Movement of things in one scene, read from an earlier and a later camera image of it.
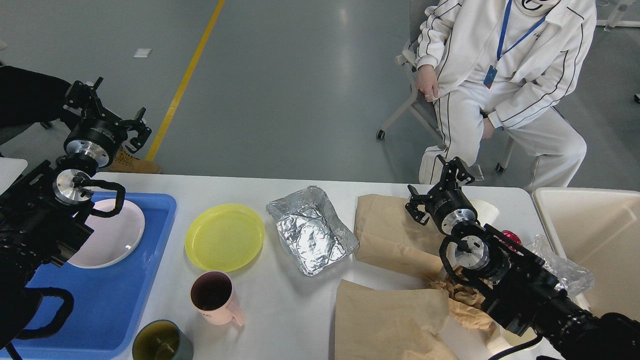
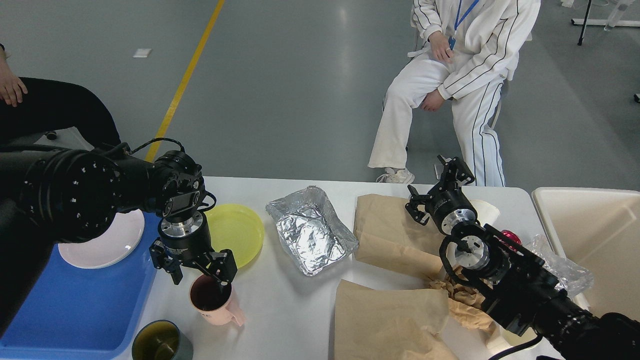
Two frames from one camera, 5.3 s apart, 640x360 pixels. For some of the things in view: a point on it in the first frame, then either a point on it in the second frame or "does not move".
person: (506, 67) -> (465, 50)
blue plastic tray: (107, 300) does not move
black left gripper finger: (83, 96) -> (221, 266)
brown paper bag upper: (386, 234) does not move
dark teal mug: (162, 339) does not move
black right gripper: (447, 203) does not move
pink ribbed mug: (212, 296) does not move
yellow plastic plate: (224, 238) does not move
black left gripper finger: (137, 142) -> (162, 260)
